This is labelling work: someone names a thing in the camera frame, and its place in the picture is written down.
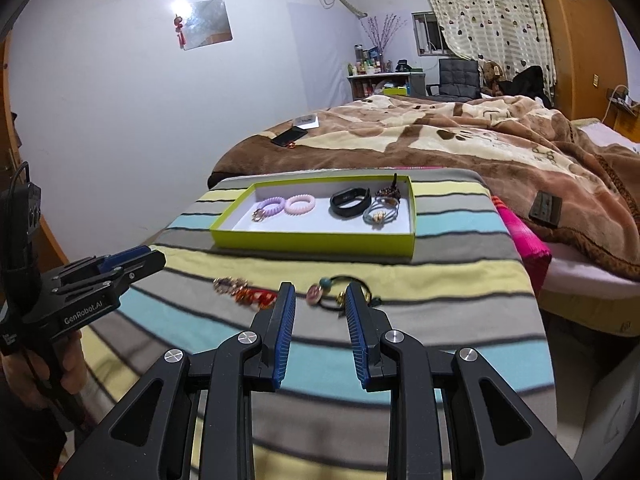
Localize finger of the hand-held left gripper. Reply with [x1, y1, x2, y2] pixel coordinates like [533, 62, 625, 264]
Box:
[107, 249, 167, 290]
[95, 246, 151, 272]

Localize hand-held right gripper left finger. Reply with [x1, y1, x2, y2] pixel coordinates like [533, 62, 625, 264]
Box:
[57, 281, 297, 480]

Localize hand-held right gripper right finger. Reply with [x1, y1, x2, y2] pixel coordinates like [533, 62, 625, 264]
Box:
[345, 281, 583, 480]

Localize red bead bracelet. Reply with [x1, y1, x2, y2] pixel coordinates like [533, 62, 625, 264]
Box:
[230, 285, 279, 309]

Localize black beaded hair tie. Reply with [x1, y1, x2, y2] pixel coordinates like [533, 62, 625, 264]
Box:
[307, 274, 382, 309]

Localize gold charm bracelet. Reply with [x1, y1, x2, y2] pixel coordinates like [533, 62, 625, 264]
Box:
[212, 275, 249, 295]

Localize green cardboard box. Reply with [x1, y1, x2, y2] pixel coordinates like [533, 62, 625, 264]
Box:
[209, 175, 417, 259]

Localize blue beaded hair tie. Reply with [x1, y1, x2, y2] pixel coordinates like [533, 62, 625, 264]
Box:
[361, 207, 396, 230]

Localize black wristband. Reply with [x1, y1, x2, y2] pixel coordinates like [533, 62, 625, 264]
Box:
[328, 187, 372, 220]

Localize pink coil hair tie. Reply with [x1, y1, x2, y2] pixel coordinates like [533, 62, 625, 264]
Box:
[284, 193, 316, 216]

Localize grey hair tie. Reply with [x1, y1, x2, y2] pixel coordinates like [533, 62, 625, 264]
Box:
[368, 194, 402, 214]

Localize purple coil hair tie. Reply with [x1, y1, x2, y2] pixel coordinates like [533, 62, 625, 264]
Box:
[255, 196, 286, 221]

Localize brown hair clip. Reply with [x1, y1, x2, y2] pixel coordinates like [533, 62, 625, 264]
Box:
[375, 173, 401, 201]

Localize person's left forearm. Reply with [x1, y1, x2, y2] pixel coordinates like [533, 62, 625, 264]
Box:
[0, 402, 68, 480]

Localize person's left hand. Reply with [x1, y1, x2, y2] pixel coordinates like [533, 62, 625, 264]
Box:
[0, 329, 90, 413]

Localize striped bed sheet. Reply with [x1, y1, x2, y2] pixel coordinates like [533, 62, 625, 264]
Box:
[75, 166, 559, 480]

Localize pink striped mat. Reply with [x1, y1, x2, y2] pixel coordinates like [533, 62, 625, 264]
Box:
[492, 194, 554, 302]

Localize black phone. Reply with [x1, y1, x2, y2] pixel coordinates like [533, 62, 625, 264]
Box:
[269, 126, 310, 149]

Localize brown patterned blanket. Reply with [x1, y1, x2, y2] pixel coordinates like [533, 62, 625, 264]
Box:
[207, 94, 640, 282]

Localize dark rectangular case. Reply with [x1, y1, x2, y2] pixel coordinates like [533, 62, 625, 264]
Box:
[528, 189, 564, 228]

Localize white desk shelf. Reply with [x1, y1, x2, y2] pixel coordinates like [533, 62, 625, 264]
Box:
[347, 70, 426, 101]

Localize row of bottles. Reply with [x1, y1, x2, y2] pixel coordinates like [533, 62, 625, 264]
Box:
[347, 43, 394, 77]

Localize black office chair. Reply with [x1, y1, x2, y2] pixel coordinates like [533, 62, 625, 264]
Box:
[427, 58, 481, 101]

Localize brown teddy bear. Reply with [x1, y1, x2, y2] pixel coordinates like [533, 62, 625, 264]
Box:
[479, 59, 506, 97]

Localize black jacket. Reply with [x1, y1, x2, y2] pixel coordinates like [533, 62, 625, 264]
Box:
[499, 65, 549, 106]

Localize purple flower branches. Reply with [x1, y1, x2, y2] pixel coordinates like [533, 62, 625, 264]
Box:
[366, 13, 407, 61]

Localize window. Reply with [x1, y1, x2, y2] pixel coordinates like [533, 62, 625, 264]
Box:
[411, 10, 451, 56]

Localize pale pink bed sheet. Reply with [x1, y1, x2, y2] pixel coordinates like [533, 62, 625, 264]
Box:
[572, 118, 640, 155]

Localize patterned curtain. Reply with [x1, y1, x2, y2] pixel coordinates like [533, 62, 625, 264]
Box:
[417, 0, 557, 107]

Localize power strip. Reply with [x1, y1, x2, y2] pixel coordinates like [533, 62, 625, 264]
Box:
[607, 88, 640, 107]

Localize wooden wardrobe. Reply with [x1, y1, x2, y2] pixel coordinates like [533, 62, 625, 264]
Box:
[532, 0, 629, 122]

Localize square wall mirror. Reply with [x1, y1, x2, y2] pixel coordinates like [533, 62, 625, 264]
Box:
[180, 0, 234, 52]

